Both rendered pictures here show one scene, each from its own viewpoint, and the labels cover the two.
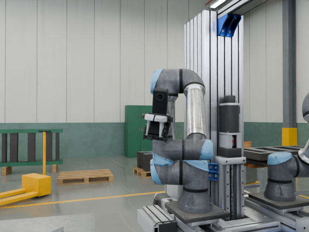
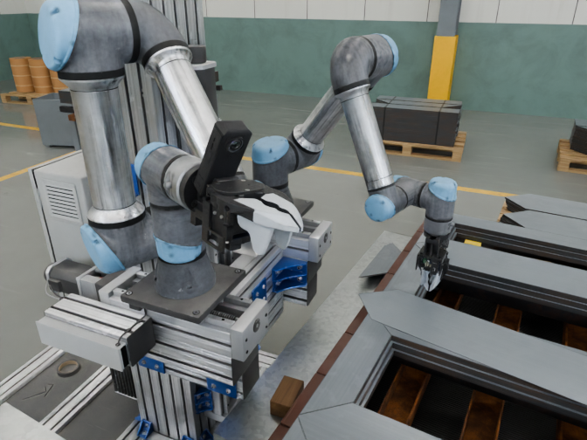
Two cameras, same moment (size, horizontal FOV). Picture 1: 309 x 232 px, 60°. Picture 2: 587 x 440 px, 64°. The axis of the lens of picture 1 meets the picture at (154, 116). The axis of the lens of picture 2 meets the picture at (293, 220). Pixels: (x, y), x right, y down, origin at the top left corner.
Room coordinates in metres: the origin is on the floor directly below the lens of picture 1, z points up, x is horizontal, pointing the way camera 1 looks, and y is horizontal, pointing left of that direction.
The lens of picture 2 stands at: (0.37, 0.36, 1.69)
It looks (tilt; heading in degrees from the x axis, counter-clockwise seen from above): 26 degrees down; 313
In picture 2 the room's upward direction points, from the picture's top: straight up
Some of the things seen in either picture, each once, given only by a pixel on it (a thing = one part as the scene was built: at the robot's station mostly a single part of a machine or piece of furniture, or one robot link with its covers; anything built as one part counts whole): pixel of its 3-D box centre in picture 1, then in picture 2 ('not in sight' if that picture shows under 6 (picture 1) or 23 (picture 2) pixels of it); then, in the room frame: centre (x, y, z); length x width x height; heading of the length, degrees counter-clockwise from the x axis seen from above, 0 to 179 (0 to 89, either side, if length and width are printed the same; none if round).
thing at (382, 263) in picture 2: not in sight; (390, 262); (1.21, -1.13, 0.70); 0.39 x 0.12 x 0.04; 104
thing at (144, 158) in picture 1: (159, 162); not in sight; (7.10, -0.12, 0.28); 1.20 x 0.80 x 0.57; 111
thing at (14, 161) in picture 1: (31, 150); not in sight; (7.25, 3.33, 0.58); 1.60 x 0.60 x 1.17; 106
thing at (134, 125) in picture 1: (139, 130); not in sight; (10.32, 0.60, 0.97); 1.00 x 0.49 x 1.95; 110
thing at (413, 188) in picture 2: not in sight; (405, 192); (0.99, -0.78, 1.17); 0.11 x 0.11 x 0.08; 2
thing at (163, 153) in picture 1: (167, 149); (185, 223); (0.99, -0.05, 1.33); 0.11 x 0.08 x 0.11; 84
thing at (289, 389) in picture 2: not in sight; (287, 397); (1.02, -0.32, 0.70); 0.10 x 0.06 x 0.05; 111
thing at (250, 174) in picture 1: (239, 168); (70, 120); (6.27, -2.00, 0.29); 0.62 x 0.43 x 0.57; 36
